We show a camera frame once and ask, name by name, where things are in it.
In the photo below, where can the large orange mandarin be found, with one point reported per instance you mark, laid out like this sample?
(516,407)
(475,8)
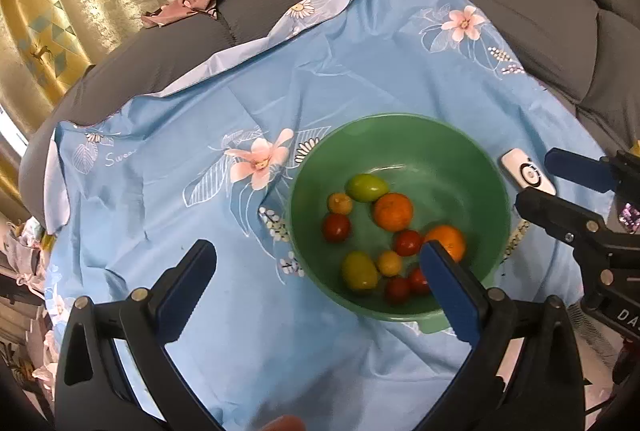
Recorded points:
(451,239)

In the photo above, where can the pale orange round fruit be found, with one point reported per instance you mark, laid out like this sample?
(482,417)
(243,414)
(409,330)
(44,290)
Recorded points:
(339,203)

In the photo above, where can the green plastic bowl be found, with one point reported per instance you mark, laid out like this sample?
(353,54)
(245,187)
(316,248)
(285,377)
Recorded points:
(446,175)

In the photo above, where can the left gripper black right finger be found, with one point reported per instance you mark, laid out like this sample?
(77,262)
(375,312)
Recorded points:
(523,371)

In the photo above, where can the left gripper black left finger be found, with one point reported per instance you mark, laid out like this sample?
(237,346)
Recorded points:
(92,391)

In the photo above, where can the left human hand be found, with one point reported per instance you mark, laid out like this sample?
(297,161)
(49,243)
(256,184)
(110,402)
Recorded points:
(285,423)

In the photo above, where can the clutter pile of clothes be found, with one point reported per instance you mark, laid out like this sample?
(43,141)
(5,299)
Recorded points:
(25,256)

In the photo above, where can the green oval fruit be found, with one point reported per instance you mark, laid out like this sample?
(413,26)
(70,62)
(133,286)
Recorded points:
(359,273)
(366,187)

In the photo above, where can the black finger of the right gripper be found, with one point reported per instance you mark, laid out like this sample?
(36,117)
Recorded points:
(619,173)
(565,215)

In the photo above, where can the blue floral cloth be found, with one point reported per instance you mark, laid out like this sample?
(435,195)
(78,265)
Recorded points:
(214,157)

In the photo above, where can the yellow-brown round fruit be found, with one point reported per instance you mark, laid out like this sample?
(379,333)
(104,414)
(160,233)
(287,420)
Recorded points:
(389,263)

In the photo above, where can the red cherry tomato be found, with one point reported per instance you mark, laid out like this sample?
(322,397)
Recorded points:
(417,282)
(397,291)
(336,227)
(407,243)

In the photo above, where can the white remote control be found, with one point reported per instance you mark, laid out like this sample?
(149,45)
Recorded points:
(525,172)

